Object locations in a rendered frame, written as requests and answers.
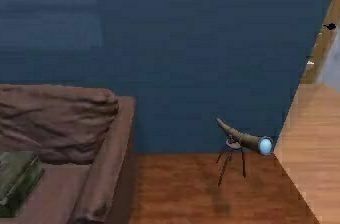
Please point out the brown sofa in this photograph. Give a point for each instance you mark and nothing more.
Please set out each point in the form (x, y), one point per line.
(101, 173)

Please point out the wooden room door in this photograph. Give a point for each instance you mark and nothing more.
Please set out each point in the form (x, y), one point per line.
(324, 43)

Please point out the green first-aid kit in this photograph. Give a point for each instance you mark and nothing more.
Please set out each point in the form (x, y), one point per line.
(4, 176)

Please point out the brown sofa cushion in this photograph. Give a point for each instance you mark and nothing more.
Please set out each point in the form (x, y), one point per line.
(51, 120)

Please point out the brown telescope on tripod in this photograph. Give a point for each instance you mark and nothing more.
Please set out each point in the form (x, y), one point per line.
(244, 140)

